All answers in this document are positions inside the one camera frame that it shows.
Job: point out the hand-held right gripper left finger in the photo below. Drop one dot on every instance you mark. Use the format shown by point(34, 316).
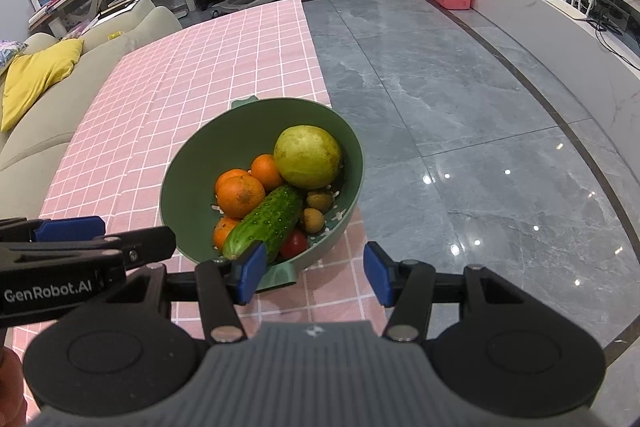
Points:
point(252, 272)

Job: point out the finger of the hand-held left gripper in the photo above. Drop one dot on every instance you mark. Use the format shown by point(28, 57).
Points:
point(70, 229)
point(147, 244)

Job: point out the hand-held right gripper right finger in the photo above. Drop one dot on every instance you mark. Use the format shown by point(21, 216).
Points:
point(380, 272)

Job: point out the orange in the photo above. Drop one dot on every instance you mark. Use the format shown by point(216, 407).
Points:
point(223, 233)
point(266, 171)
point(240, 197)
point(225, 179)

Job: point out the red tomato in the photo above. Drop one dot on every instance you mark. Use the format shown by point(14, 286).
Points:
point(295, 243)

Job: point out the green cucumber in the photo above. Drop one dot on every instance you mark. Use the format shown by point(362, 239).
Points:
point(265, 219)

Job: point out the small brown longan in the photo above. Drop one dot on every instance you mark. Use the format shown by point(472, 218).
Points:
point(319, 200)
point(311, 220)

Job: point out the green bowl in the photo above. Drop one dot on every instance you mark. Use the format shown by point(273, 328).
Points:
point(200, 167)

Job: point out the yellow-green pear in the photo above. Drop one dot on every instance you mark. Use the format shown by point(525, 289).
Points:
point(307, 157)

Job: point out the person's left hand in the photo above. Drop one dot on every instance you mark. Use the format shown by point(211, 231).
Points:
point(11, 387)

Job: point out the beige sofa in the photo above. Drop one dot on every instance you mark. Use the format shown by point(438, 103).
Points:
point(45, 152)

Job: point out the yellow pillow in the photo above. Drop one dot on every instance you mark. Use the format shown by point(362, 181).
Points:
point(35, 82)

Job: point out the pink checked tablecloth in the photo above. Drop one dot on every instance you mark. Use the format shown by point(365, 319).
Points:
point(175, 72)

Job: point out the patterned pillow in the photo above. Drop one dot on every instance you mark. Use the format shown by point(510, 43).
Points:
point(10, 57)

